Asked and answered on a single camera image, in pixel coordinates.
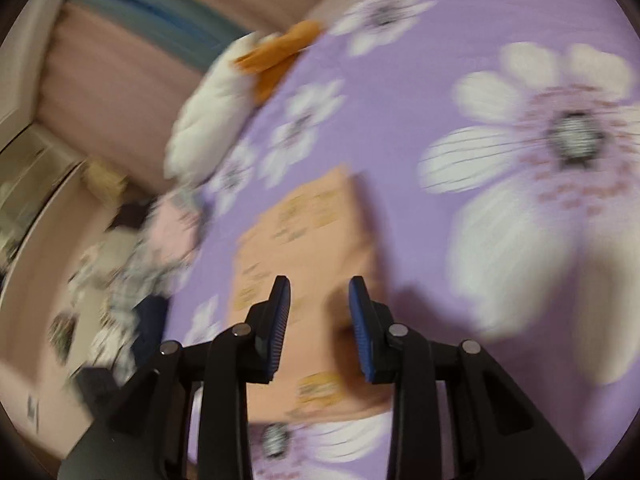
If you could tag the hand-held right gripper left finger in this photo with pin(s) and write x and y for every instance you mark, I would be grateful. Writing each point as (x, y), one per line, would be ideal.
(276, 330)

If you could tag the pile of assorted clothes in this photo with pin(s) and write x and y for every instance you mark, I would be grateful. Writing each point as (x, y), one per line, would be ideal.
(120, 290)

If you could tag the orange duck print garment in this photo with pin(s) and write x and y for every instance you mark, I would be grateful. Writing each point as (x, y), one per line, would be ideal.
(320, 240)

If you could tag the white and orange plush toy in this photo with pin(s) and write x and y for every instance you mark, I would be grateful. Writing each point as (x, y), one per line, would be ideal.
(225, 105)

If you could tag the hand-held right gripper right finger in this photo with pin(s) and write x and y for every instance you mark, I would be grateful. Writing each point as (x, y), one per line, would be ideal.
(362, 330)

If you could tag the purple floral blanket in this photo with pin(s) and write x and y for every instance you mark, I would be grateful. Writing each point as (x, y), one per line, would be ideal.
(450, 185)

